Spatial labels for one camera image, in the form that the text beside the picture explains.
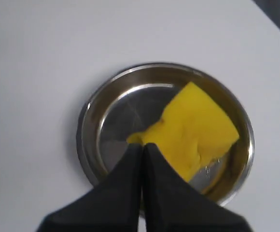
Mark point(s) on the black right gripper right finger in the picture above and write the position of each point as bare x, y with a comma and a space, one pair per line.
172, 205

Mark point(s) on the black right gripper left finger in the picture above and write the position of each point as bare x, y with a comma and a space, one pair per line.
111, 206

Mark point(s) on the yellow sponge block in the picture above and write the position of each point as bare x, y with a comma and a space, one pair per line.
192, 132

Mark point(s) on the round stainless steel dish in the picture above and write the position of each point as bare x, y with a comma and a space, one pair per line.
134, 99

